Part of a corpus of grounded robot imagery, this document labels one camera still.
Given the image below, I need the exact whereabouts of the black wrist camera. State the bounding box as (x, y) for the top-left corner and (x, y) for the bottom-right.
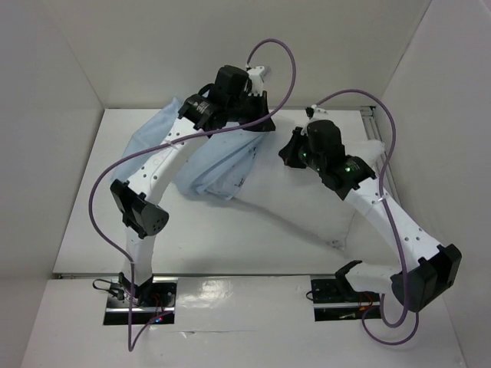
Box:
(305, 107), (346, 165)
(208, 65), (272, 105)

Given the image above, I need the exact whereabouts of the aluminium rail frame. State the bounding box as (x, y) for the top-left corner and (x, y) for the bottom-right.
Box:
(360, 106), (400, 204)

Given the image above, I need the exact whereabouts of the light blue pillowcase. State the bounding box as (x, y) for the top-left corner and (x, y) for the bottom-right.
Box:
(122, 98), (268, 199)

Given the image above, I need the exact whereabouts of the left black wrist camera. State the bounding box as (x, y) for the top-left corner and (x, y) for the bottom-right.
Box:
(208, 65), (272, 105)

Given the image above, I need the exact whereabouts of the purple cable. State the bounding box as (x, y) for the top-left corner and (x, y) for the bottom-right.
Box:
(311, 89), (420, 345)
(87, 38), (297, 352)

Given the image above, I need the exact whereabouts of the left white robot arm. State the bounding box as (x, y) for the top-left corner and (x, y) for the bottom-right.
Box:
(110, 91), (275, 306)

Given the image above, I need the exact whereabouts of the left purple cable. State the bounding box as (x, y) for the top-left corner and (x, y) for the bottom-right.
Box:
(87, 38), (297, 352)

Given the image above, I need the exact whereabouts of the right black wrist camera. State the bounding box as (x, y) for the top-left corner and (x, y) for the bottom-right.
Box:
(305, 107), (346, 165)

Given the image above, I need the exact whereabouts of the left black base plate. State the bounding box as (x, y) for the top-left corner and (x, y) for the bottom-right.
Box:
(103, 281), (177, 326)

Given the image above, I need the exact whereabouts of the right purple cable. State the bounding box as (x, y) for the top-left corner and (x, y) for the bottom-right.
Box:
(311, 89), (420, 345)

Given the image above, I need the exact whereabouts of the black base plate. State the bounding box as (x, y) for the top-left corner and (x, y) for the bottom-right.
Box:
(305, 278), (381, 322)
(103, 281), (177, 326)

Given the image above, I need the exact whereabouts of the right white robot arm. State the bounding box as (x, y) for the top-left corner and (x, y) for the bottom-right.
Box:
(278, 120), (462, 313)

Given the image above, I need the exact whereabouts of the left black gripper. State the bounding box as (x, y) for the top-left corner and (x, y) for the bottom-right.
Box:
(228, 90), (276, 133)

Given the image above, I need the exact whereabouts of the white pillow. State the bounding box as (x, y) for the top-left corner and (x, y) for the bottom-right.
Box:
(229, 110), (386, 251)

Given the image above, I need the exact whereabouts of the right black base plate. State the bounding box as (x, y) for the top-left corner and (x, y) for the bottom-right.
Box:
(305, 278), (381, 322)

